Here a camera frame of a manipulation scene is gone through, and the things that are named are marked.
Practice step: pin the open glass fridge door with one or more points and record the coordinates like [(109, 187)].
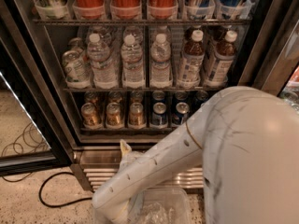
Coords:
[(23, 70)]

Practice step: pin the gold can front middle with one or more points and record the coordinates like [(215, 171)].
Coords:
[(113, 114)]

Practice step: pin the water bottle front middle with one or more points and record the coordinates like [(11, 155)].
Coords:
[(133, 74)]

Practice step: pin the silver green can back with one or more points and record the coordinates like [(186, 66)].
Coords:
[(76, 43)]

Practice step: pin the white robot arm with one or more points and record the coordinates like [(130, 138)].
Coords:
[(246, 142)]

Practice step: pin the water bottle front left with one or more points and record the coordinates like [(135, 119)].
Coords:
[(102, 63)]

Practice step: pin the water bottle front right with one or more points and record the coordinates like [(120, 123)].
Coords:
[(160, 62)]

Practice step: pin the silver green can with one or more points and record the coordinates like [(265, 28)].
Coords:
[(76, 43), (77, 73)]

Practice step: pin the gold can back left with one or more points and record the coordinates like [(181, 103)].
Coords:
[(91, 97)]

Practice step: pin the iced tea bottle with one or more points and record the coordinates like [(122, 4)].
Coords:
[(191, 60), (219, 59)]

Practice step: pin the green white can top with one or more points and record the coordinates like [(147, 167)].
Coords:
[(52, 9)]

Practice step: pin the blue pepsi can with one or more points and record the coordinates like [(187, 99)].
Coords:
[(180, 96), (180, 113), (199, 98), (158, 97), (158, 116)]

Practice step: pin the gold can front right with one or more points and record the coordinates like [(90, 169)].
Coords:
[(136, 114)]

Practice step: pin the red coca-cola can right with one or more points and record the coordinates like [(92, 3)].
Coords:
[(161, 9)]

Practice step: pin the stainless steel fridge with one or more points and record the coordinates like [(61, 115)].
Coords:
[(96, 153)]

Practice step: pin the gold can front left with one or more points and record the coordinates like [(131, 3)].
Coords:
[(90, 114)]

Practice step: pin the water bottle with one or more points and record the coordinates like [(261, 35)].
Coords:
[(133, 74), (102, 63), (160, 62)]

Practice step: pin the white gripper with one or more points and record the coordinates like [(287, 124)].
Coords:
[(130, 160)]

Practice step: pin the gold can back middle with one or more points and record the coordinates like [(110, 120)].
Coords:
[(115, 97)]

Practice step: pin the clear plastic bin left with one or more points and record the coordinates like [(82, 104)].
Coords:
[(175, 201)]

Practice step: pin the iced tea bottle right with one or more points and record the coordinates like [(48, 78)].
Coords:
[(219, 59)]

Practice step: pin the red coca-cola can middle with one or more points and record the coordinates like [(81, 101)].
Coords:
[(126, 9)]

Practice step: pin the gold can back right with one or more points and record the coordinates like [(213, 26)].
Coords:
[(136, 97)]

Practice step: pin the clear bubble wrap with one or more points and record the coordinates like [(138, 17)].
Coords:
[(153, 213)]

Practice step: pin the right glass fridge door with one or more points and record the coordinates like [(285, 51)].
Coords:
[(283, 56)]

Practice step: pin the gold can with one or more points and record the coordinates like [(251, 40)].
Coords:
[(91, 97), (136, 114), (115, 97), (136, 97), (90, 114), (113, 114)]

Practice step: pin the silver green can front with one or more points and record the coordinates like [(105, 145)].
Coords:
[(77, 73)]

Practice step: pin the iced tea bottle left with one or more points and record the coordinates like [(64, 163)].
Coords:
[(191, 60)]

